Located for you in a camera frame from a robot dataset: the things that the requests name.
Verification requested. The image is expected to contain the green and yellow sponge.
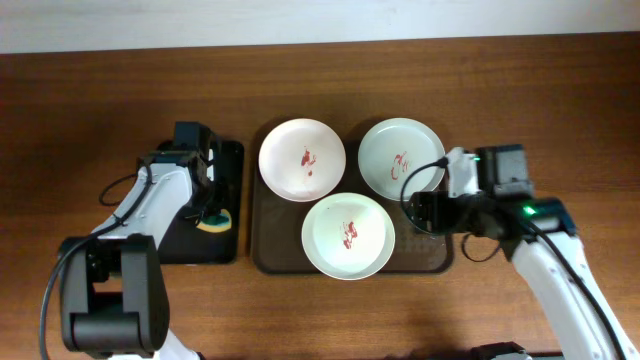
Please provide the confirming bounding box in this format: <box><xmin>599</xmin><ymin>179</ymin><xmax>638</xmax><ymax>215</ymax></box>
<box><xmin>196</xmin><ymin>209</ymin><xmax>232</xmax><ymax>233</ymax></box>

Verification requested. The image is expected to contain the white plate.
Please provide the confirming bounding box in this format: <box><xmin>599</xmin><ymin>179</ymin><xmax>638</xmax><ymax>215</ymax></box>
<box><xmin>301</xmin><ymin>192</ymin><xmax>396</xmax><ymax>281</ymax></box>
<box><xmin>258</xmin><ymin>118</ymin><xmax>346</xmax><ymax>202</ymax></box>

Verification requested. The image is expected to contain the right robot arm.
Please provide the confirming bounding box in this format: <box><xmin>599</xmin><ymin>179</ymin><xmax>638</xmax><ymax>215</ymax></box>
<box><xmin>400</xmin><ymin>144</ymin><xmax>639</xmax><ymax>359</ymax></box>

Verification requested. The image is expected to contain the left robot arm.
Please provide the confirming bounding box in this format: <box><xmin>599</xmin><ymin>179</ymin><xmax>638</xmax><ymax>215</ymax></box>
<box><xmin>43</xmin><ymin>122</ymin><xmax>222</xmax><ymax>359</ymax></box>

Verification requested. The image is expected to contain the small black tray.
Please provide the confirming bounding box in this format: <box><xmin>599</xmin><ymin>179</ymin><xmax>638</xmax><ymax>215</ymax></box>
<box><xmin>158</xmin><ymin>140</ymin><xmax>244</xmax><ymax>265</ymax></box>

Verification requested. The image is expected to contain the brown plastic serving tray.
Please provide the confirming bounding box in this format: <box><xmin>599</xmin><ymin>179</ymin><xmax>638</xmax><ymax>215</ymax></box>
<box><xmin>250</xmin><ymin>139</ymin><xmax>454</xmax><ymax>275</ymax></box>

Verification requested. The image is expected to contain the pale green plate top right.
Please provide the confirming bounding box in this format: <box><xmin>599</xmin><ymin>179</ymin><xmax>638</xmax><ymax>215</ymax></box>
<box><xmin>358</xmin><ymin>118</ymin><xmax>445</xmax><ymax>201</ymax></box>

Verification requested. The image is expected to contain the left black cable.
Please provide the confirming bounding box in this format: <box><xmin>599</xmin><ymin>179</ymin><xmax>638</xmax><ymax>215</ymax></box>
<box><xmin>38</xmin><ymin>164</ymin><xmax>156</xmax><ymax>360</ymax></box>

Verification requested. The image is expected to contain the black cable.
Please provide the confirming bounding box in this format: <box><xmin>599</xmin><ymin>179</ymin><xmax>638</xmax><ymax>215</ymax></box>
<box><xmin>399</xmin><ymin>156</ymin><xmax>626</xmax><ymax>360</ymax></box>
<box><xmin>38</xmin><ymin>164</ymin><xmax>156</xmax><ymax>360</ymax></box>

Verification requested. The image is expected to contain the right black cable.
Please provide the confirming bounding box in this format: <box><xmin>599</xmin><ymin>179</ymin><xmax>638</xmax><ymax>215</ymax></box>
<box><xmin>399</xmin><ymin>156</ymin><xmax>626</xmax><ymax>360</ymax></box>

